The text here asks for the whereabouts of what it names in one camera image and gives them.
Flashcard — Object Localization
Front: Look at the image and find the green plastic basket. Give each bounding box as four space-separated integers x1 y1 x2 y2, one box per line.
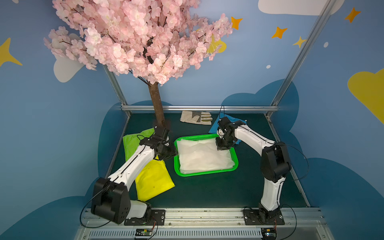
174 134 239 177

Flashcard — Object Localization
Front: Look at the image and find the white raincoat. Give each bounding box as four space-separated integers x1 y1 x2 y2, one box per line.
177 138 235 175

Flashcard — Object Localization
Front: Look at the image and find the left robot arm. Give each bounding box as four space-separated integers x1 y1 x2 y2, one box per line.
90 126 177 224

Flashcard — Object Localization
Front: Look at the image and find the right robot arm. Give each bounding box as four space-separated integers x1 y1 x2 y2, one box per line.
216 117 292 214

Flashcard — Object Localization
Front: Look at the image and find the blue folded raincoat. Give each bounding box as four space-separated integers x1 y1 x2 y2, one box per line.
209 115 246 144

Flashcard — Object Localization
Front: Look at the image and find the lime green folded raincoat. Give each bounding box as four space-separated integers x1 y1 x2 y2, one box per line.
123 128 155 162

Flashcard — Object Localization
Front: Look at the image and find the yellow-green folded raincoat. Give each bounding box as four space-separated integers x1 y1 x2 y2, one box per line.
135 158 175 202

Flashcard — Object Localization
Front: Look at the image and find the beige work glove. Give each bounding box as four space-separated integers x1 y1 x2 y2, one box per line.
180 111 213 126

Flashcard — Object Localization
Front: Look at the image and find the left circuit board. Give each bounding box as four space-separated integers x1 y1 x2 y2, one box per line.
135 229 154 238

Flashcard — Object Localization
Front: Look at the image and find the circuit board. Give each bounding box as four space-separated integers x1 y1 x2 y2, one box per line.
261 228 277 240
135 229 154 238

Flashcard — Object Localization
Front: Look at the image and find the pink cherry blossom tree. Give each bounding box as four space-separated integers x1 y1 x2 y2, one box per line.
44 0 234 126

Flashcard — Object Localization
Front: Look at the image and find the right circuit board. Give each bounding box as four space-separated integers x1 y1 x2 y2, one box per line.
261 228 277 240

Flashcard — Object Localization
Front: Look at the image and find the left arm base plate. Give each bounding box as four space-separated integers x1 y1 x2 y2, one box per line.
124 209 166 226

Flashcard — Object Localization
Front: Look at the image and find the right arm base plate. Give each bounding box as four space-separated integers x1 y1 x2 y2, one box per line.
243 208 285 226

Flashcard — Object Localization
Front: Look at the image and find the aluminium frame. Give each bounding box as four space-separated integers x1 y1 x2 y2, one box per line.
73 0 338 240

